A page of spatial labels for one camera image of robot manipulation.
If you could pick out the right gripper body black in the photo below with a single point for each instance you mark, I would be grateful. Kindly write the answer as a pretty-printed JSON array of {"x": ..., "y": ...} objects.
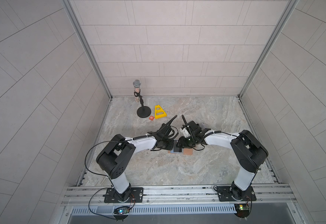
[{"x": 191, "y": 126}]

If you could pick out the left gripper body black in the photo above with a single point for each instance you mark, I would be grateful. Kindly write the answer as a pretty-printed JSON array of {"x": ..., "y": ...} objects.
[{"x": 165, "y": 128}]

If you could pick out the black VIP credit card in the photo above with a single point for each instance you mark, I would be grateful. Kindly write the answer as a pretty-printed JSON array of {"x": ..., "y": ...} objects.
[{"x": 177, "y": 150}]

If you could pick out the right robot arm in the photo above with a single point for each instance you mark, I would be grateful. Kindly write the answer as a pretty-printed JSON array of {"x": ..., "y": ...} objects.
[{"x": 250, "y": 153}]

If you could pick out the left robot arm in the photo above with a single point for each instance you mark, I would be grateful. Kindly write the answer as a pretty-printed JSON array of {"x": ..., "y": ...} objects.
[{"x": 116, "y": 155}]

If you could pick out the yellow triangular plastic block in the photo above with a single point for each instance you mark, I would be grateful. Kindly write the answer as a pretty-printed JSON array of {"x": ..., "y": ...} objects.
[{"x": 159, "y": 112}]

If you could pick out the microphone on black stand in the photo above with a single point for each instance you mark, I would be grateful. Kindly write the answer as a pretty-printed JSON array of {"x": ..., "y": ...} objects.
[{"x": 143, "y": 111}]

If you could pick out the left green circuit board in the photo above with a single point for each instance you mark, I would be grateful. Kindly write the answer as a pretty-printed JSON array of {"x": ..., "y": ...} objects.
[{"x": 123, "y": 210}]

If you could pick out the right circuit board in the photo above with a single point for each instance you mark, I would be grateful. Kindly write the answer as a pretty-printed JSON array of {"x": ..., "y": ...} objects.
[{"x": 242, "y": 210}]

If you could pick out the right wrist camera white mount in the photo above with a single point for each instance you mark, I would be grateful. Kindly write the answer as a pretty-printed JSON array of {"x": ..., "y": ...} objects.
[{"x": 184, "y": 131}]

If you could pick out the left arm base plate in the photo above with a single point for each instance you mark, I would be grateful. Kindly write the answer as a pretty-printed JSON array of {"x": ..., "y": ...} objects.
[{"x": 130, "y": 194}]

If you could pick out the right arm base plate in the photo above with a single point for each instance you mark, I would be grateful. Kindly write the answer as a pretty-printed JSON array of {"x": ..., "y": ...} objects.
[{"x": 233, "y": 193}]

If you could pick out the aluminium mounting rail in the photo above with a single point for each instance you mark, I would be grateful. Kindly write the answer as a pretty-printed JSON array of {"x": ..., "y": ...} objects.
[{"x": 176, "y": 194}]

